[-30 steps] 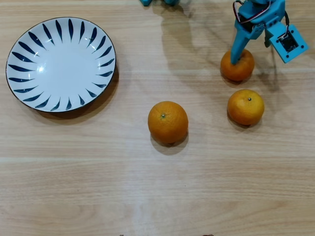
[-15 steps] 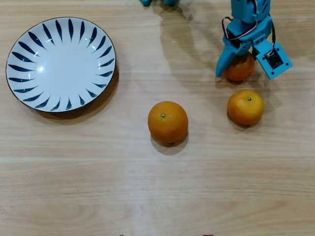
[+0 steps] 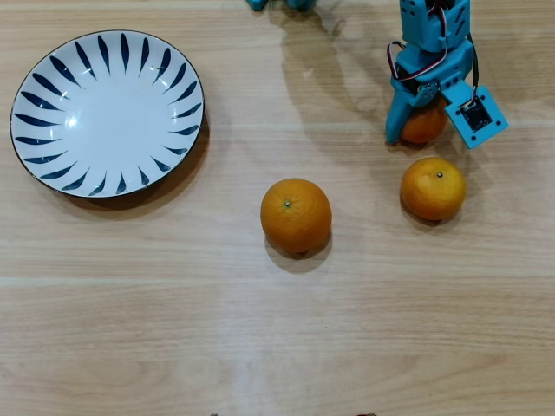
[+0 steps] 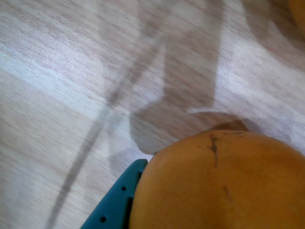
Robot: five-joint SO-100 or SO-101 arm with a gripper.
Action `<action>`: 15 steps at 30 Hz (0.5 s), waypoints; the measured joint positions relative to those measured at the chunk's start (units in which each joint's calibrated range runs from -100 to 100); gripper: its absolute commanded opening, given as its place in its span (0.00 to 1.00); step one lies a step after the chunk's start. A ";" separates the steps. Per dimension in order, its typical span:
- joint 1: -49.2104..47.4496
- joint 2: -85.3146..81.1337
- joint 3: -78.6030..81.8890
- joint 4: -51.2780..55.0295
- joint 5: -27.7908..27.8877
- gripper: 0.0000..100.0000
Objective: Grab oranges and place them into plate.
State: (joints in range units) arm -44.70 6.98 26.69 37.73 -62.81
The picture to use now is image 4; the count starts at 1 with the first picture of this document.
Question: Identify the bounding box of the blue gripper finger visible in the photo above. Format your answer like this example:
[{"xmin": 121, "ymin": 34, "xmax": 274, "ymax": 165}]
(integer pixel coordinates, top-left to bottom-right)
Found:
[{"xmin": 80, "ymin": 158, "xmax": 149, "ymax": 229}]

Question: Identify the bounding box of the small deep orange mandarin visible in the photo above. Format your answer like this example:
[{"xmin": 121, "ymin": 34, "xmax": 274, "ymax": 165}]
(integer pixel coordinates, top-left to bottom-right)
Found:
[{"xmin": 128, "ymin": 130, "xmax": 305, "ymax": 229}]

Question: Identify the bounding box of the small yellowish orange mandarin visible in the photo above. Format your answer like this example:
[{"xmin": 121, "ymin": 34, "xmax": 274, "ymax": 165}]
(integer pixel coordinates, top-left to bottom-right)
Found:
[{"xmin": 287, "ymin": 0, "xmax": 305, "ymax": 36}]

